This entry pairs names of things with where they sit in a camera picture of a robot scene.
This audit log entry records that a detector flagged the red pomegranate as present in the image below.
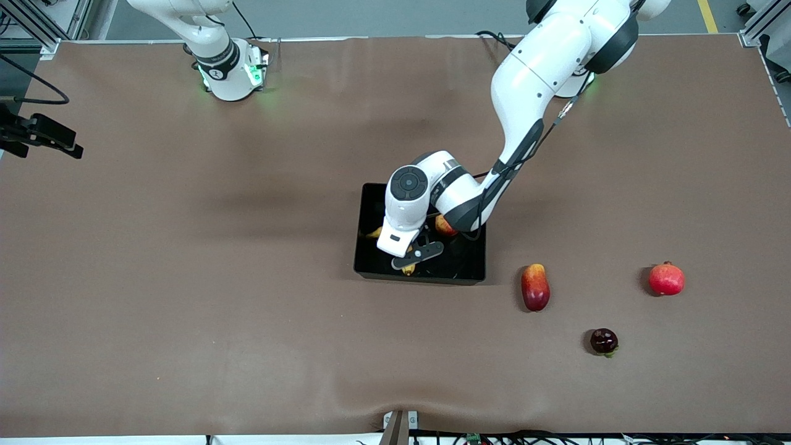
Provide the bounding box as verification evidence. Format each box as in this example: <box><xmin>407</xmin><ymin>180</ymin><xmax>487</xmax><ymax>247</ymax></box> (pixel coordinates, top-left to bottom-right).
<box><xmin>648</xmin><ymin>261</ymin><xmax>686</xmax><ymax>297</ymax></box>

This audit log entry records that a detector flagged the dark purple mangosteen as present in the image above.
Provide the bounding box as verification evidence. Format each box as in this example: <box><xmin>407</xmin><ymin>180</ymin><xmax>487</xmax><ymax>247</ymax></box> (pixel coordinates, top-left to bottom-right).
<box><xmin>589</xmin><ymin>328</ymin><xmax>620</xmax><ymax>358</ymax></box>

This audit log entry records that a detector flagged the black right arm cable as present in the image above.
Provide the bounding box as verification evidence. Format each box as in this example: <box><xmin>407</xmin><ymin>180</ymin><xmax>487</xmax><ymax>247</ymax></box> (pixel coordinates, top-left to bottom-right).
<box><xmin>0</xmin><ymin>53</ymin><xmax>70</xmax><ymax>104</ymax></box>

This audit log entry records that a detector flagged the black base cable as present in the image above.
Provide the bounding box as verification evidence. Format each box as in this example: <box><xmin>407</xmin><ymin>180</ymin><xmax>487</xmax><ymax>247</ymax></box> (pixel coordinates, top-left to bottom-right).
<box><xmin>475</xmin><ymin>30</ymin><xmax>517</xmax><ymax>51</ymax></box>
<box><xmin>232</xmin><ymin>0</ymin><xmax>260</xmax><ymax>39</ymax></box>

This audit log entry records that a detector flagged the red yellow mango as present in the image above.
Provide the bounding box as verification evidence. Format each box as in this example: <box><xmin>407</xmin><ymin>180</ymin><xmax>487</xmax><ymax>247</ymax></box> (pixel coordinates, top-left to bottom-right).
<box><xmin>520</xmin><ymin>263</ymin><xmax>551</xmax><ymax>312</ymax></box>

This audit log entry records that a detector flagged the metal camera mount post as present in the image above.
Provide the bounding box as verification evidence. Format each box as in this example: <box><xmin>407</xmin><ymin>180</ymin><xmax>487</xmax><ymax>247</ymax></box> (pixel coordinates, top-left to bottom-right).
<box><xmin>380</xmin><ymin>410</ymin><xmax>418</xmax><ymax>445</ymax></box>

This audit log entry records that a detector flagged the aluminium frame post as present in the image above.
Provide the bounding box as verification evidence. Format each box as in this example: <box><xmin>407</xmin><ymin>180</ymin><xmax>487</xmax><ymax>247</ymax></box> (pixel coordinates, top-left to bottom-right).
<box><xmin>0</xmin><ymin>0</ymin><xmax>93</xmax><ymax>59</ymax></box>
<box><xmin>738</xmin><ymin>0</ymin><xmax>791</xmax><ymax>81</ymax></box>

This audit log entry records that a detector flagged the yellow banana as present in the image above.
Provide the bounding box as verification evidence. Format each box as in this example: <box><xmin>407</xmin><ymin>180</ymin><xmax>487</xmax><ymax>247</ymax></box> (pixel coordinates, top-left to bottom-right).
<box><xmin>365</xmin><ymin>226</ymin><xmax>418</xmax><ymax>276</ymax></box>

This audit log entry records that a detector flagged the brown table mat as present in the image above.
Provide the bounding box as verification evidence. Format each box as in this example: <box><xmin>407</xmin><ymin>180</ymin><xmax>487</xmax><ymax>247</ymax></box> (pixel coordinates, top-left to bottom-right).
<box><xmin>0</xmin><ymin>34</ymin><xmax>791</xmax><ymax>436</ymax></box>

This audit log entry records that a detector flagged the black plastic box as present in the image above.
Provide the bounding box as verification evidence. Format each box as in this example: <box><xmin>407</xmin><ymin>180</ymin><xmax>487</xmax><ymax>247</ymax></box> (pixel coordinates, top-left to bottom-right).
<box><xmin>353</xmin><ymin>182</ymin><xmax>487</xmax><ymax>286</ymax></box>

